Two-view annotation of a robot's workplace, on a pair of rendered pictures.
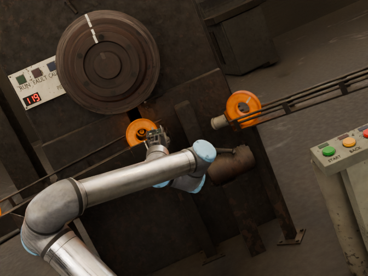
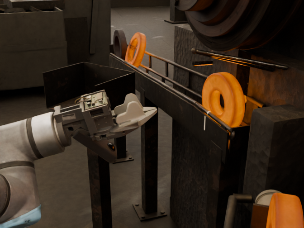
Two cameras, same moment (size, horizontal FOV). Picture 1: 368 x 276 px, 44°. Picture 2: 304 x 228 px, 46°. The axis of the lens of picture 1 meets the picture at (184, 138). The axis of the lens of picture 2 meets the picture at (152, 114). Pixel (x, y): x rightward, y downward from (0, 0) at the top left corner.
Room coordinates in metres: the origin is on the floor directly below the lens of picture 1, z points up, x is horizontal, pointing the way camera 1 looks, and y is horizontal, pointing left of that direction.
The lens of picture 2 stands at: (1.68, -0.61, 1.07)
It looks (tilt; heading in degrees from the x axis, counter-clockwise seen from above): 22 degrees down; 71
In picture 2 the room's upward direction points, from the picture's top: straight up
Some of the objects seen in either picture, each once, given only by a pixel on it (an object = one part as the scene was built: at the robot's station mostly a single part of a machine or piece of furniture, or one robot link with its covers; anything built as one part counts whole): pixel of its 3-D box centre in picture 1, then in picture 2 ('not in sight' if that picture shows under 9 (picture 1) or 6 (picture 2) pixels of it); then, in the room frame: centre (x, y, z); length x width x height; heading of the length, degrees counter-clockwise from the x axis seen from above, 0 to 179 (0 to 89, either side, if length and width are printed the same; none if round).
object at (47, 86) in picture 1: (41, 82); not in sight; (2.25, 0.52, 1.15); 0.26 x 0.02 x 0.18; 90
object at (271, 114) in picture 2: (190, 125); (276, 162); (2.15, -0.05, 0.68); 0.11 x 0.08 x 0.24; 0
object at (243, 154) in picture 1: (245, 200); not in sight; (2.00, -0.15, 0.27); 0.22 x 0.13 x 0.53; 90
